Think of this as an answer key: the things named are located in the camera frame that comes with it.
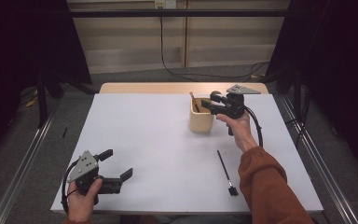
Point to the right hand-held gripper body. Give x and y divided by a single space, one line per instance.
234 105

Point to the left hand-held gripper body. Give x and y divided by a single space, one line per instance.
87 177

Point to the beige square cup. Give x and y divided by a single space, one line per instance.
200 123

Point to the black makeup brush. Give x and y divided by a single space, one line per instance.
225 171

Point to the person's right hand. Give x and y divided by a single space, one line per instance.
240 132

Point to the person's left hand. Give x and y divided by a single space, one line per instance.
80 205

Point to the small black stick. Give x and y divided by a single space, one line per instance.
64 132

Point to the white table mat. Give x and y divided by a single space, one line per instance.
167 149

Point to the black metal stand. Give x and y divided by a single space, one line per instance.
41 99

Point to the yellow tape strip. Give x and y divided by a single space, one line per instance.
31 102

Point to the black horizontal bar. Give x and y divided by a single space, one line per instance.
180 13

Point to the black curtain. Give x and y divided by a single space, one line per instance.
18 46
338 62

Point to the aluminium floor rail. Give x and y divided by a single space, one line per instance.
21 168
329 183

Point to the white wall socket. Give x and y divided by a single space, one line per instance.
165 3

